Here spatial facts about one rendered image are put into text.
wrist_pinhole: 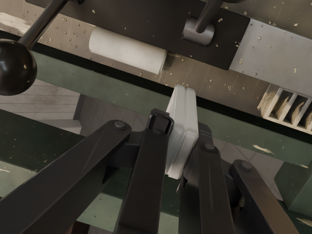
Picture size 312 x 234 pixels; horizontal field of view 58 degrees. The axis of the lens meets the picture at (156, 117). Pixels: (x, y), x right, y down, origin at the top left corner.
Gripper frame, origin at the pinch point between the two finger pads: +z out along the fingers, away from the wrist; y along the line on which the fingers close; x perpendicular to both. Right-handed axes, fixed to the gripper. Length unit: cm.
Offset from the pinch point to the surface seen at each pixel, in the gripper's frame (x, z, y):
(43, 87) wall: -153, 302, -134
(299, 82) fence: 3.0, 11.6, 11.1
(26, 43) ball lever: 0.8, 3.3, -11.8
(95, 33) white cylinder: 0.8, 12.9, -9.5
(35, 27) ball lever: 1.7, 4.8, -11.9
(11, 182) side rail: -19.8, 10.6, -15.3
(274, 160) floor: -64, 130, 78
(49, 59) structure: -6.5, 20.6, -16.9
